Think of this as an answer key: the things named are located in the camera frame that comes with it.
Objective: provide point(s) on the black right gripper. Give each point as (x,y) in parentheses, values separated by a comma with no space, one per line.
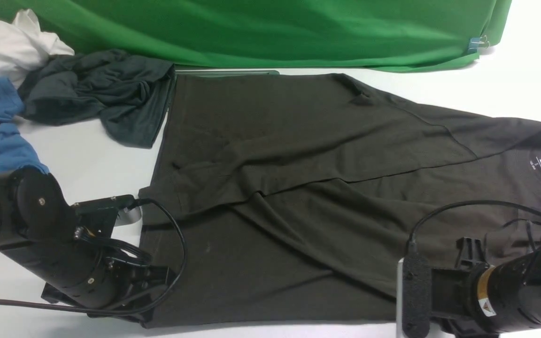
(455,304)

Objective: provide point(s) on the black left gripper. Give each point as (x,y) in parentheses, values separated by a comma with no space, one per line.
(107,277)

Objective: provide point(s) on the gray long sleeve shirt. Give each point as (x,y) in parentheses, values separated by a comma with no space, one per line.
(296,194)

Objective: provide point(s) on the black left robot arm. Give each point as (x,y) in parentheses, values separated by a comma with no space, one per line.
(36,223)

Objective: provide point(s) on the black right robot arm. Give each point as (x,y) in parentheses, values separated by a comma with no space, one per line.
(486,301)

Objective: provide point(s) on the dark teal crumpled shirt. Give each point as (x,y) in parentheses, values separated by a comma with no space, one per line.
(128,93)

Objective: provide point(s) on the white crumpled shirt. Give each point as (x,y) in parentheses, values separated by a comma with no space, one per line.
(24,47)

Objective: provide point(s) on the blue binder clip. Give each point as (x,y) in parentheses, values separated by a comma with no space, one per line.
(477,44)

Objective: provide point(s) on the green backdrop cloth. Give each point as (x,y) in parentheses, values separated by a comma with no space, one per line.
(402,36)

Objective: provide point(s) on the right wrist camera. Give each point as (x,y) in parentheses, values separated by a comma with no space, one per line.
(414,297)

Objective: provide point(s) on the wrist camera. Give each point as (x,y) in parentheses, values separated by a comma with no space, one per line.
(414,297)
(109,212)

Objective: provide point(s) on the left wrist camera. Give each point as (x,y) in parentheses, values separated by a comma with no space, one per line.
(109,212)

